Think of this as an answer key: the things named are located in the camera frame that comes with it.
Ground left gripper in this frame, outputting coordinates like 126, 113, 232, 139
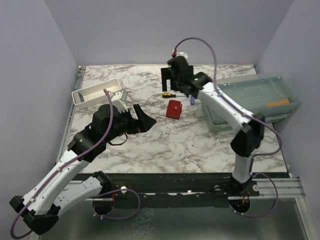
104, 104, 157, 143

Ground red card holder wallet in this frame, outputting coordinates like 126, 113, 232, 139
165, 100, 183, 120

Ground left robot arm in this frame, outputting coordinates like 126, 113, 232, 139
9, 104, 157, 235

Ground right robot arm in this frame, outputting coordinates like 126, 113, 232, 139
161, 56, 265, 196

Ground yellow black screwdriver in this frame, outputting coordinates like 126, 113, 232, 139
161, 93, 177, 99

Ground blue red screwdriver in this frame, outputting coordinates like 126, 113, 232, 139
190, 96, 195, 106

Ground white rectangular tray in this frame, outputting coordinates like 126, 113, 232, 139
71, 78, 122, 109

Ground clear plastic storage box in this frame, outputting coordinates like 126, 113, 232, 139
217, 73, 301, 124

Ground orange item in box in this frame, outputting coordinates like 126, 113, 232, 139
265, 98, 290, 108

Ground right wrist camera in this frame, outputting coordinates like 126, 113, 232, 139
172, 49, 188, 60

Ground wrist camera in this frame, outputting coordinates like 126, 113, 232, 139
172, 49, 188, 60
111, 90, 129, 113

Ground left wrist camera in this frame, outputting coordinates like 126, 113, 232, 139
111, 90, 129, 113

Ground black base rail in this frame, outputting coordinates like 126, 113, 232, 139
89, 172, 291, 209

